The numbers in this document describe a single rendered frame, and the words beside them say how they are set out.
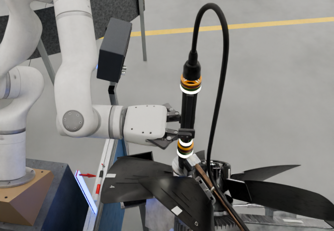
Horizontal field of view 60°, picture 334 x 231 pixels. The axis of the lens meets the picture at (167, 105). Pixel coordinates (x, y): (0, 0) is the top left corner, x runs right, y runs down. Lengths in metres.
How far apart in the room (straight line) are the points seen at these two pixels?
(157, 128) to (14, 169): 0.67
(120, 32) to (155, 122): 0.83
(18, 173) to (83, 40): 0.65
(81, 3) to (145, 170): 0.56
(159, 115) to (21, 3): 0.51
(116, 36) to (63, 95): 0.81
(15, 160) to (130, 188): 0.46
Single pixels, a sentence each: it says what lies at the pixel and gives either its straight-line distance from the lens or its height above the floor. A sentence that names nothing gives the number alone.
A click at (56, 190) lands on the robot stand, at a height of 0.93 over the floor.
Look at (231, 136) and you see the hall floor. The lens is 2.57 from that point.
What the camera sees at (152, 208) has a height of 0.99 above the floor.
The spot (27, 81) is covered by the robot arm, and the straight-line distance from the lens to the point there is 1.15.
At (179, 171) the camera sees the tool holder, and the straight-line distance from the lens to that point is 0.87.
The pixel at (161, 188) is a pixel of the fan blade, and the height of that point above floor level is 1.42.
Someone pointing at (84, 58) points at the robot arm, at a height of 1.61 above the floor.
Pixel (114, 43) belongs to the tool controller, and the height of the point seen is 1.24.
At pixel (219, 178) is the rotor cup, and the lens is 0.92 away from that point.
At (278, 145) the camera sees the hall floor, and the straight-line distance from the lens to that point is 2.63.
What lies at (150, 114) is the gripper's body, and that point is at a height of 1.51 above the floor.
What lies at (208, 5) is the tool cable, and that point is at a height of 1.83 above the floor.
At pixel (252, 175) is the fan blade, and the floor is 1.12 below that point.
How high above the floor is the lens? 2.06
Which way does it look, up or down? 49 degrees down
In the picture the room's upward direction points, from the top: straight up
